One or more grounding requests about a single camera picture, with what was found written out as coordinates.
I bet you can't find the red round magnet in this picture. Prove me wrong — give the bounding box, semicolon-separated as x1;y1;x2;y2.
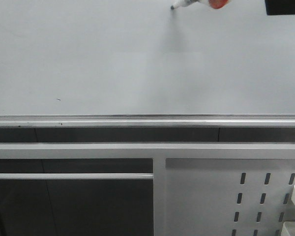
208;0;230;9

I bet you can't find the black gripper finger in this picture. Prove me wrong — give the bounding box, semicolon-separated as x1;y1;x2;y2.
265;0;295;15

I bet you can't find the white whiteboard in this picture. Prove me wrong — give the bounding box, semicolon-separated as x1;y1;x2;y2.
0;0;295;116

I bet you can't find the aluminium whiteboard tray rail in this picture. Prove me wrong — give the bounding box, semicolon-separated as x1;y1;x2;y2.
0;115;295;128

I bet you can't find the white whiteboard marker pen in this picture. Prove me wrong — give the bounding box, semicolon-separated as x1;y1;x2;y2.
170;0;210;10

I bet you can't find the white lower plastic bin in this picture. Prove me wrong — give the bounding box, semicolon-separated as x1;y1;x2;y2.
281;221;295;236

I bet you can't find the white perforated panel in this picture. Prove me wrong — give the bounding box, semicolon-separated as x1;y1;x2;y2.
166;159;295;236

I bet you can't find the white metal frame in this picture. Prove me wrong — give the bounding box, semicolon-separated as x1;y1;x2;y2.
0;143;295;236

